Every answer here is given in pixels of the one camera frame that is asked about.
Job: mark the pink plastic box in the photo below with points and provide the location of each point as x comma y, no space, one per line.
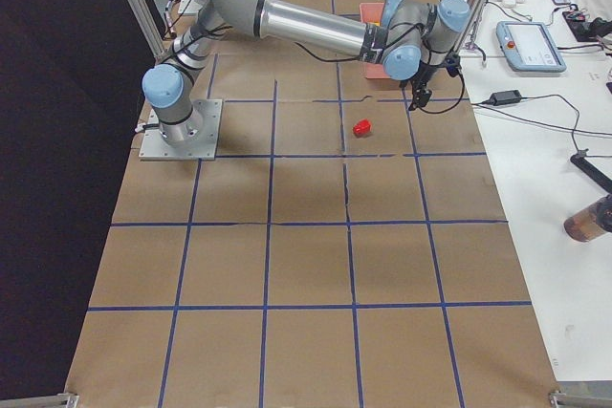
382,13

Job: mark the black power adapter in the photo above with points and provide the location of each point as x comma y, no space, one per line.
505,98

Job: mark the red toy block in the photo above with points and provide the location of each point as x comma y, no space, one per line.
362,128

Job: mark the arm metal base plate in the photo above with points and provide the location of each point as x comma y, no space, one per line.
194,139

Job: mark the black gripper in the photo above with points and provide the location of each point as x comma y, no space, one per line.
426,77

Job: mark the blue teach pendant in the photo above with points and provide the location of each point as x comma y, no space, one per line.
529,47

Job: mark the brown drinking bottle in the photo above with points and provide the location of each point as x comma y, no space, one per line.
591,222

